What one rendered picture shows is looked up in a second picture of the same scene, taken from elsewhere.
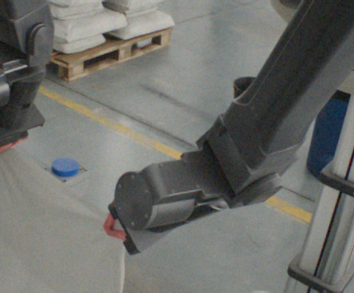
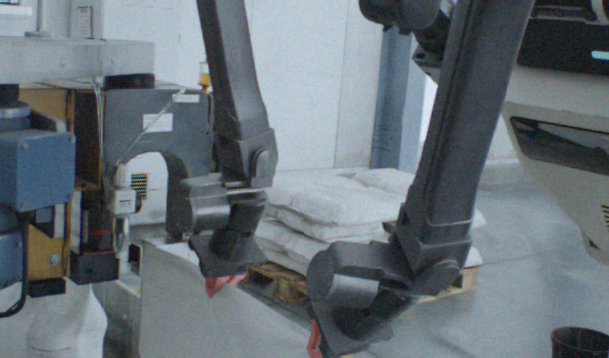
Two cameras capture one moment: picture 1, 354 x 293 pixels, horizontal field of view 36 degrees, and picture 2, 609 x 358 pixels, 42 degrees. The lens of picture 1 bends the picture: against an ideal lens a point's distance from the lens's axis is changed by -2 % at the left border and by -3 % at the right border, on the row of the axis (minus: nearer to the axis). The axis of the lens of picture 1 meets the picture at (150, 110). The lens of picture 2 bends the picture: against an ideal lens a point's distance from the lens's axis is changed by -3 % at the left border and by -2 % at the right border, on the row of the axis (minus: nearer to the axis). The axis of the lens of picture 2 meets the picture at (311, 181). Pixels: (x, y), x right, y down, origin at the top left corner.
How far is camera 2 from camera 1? 0.40 m
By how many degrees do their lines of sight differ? 20
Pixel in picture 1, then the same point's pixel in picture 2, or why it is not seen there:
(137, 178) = (325, 255)
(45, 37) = (267, 161)
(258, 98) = (421, 171)
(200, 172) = (384, 257)
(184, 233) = not seen: outside the picture
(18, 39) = (242, 159)
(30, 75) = (252, 200)
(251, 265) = not seen: outside the picture
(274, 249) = not seen: outside the picture
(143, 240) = (337, 341)
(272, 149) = (437, 221)
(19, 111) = (238, 239)
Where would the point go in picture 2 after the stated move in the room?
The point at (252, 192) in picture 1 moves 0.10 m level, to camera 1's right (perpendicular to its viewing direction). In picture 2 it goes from (428, 272) to (525, 286)
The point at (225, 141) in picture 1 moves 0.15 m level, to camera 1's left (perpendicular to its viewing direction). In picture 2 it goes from (407, 228) to (272, 209)
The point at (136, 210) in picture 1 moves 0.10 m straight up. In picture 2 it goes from (321, 283) to (330, 190)
